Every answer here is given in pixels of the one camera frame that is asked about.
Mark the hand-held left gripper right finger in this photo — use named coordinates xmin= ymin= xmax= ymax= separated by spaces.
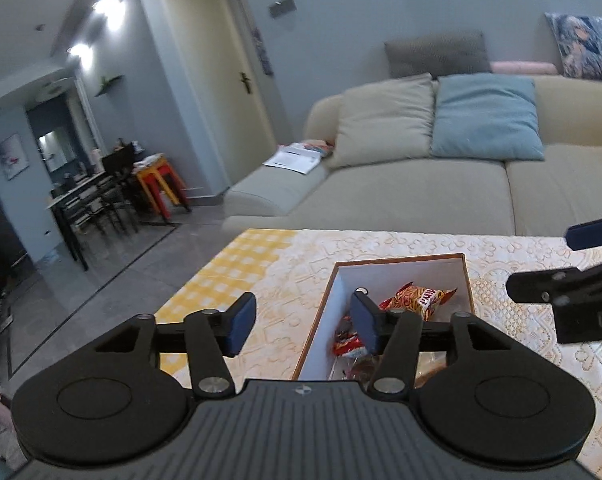
xmin=350 ymin=290 xmax=514 ymax=401

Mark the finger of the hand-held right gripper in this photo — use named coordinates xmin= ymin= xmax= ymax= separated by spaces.
xmin=506 ymin=257 xmax=602 ymax=307
xmin=565 ymin=212 xmax=602 ymax=252

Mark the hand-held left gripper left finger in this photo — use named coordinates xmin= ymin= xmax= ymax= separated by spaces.
xmin=95 ymin=292 xmax=258 ymax=400

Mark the red cartoon snack packet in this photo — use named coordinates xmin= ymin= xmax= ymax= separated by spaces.
xmin=333 ymin=317 xmax=369 ymax=356

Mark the orange cardboard box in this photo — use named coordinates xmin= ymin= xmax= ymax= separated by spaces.
xmin=291 ymin=253 xmax=478 ymax=391

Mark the clear packet of dark dates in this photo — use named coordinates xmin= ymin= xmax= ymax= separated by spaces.
xmin=343 ymin=355 xmax=384 ymax=391

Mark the red fries snack packet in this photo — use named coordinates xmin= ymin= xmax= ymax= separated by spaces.
xmin=379 ymin=282 xmax=458 ymax=322

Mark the white lace tablecloth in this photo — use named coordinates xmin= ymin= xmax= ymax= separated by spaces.
xmin=221 ymin=230 xmax=602 ymax=480

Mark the beige sofa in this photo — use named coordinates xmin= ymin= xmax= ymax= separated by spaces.
xmin=222 ymin=75 xmax=602 ymax=237

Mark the light blue cushion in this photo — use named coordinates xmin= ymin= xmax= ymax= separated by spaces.
xmin=430 ymin=74 xmax=546 ymax=161

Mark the white printed booklet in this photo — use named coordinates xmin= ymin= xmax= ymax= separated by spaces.
xmin=262 ymin=144 xmax=326 ymax=176

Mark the red and yellow stool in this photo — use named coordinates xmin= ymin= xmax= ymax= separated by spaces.
xmin=131 ymin=156 xmax=192 ymax=221

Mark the pink bolster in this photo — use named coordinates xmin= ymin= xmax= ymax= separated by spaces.
xmin=490 ymin=60 xmax=562 ymax=77

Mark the patterned blue cushion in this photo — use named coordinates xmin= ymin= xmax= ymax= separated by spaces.
xmin=546 ymin=12 xmax=602 ymax=83

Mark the black dining chair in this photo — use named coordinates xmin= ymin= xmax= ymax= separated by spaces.
xmin=98 ymin=152 xmax=142 ymax=236

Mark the beige cushion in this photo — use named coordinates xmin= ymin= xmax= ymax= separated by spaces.
xmin=326 ymin=72 xmax=436 ymax=170

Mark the black dining table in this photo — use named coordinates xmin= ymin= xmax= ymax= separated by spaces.
xmin=46 ymin=172 xmax=112 ymax=271

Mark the cream door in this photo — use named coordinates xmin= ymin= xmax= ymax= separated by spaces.
xmin=163 ymin=0 xmax=276 ymax=201

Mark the grey cushion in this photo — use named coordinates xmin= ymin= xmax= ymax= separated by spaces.
xmin=385 ymin=30 xmax=490 ymax=79

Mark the round white ceiling lamp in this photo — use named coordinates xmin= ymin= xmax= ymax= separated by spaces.
xmin=36 ymin=77 xmax=74 ymax=103

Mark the green wall shelf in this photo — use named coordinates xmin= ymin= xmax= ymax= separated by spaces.
xmin=95 ymin=75 xmax=124 ymax=97

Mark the framed wall picture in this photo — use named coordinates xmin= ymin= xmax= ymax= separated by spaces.
xmin=0 ymin=134 xmax=30 ymax=181

